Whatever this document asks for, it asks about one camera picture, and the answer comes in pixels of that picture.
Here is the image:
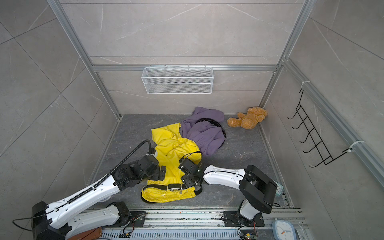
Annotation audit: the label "yellow trousers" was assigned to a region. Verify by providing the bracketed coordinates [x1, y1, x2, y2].
[147, 123, 202, 185]

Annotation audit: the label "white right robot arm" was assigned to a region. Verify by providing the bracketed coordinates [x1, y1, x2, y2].
[179, 157, 278, 226]

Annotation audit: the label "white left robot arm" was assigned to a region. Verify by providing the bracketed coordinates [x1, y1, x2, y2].
[29, 147, 166, 240]

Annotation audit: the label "purple garment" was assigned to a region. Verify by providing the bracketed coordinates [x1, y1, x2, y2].
[181, 107, 226, 156]

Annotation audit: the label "brown teddy bear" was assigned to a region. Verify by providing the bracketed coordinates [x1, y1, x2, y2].
[227, 107, 268, 130]

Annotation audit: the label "brown leather object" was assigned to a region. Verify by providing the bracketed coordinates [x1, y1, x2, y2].
[69, 227, 102, 240]

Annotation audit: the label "white analog clock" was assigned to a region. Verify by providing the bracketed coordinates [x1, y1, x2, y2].
[272, 220, 297, 240]

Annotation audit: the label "metal base rail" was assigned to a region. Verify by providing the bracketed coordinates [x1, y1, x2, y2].
[101, 206, 313, 240]

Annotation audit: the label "white wire mesh basket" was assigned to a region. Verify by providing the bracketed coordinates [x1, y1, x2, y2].
[142, 67, 214, 95]

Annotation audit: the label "black wire hook rack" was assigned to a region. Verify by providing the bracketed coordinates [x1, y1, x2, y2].
[287, 89, 353, 169]

